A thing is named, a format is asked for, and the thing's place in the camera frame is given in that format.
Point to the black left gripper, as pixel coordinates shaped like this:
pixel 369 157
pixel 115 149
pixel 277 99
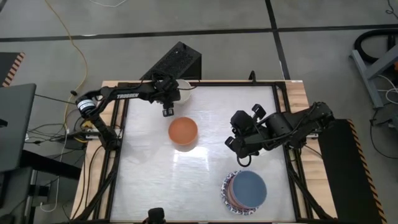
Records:
pixel 166 90

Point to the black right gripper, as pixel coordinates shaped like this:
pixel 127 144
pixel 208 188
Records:
pixel 261 132

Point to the white plastic bowl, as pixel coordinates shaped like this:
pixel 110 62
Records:
pixel 186 93

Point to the orange plastic bowl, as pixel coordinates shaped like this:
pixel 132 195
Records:
pixel 183 130

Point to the blue leaf print paper bowl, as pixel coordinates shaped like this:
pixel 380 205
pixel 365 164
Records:
pixel 224 196

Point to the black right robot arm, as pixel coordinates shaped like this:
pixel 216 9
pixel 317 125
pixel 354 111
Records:
pixel 298 124

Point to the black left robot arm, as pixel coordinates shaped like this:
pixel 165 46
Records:
pixel 130 95

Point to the black computer tower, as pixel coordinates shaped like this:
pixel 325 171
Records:
pixel 177 60

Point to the black clamp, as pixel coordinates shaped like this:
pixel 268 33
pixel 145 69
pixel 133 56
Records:
pixel 252 76

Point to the black hazard striped mat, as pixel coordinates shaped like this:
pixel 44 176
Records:
pixel 342 174
pixel 7 65

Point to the black rounded object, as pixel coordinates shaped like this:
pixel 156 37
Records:
pixel 156 216

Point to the grey metal stand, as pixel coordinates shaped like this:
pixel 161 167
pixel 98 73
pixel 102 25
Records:
pixel 365 81

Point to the black metal cart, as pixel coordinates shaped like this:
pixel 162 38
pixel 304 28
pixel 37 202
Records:
pixel 46 163

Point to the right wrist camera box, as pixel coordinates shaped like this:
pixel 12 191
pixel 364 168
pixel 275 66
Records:
pixel 258 112

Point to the black aluminium table frame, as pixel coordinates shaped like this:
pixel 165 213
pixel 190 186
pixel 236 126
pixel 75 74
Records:
pixel 224 84

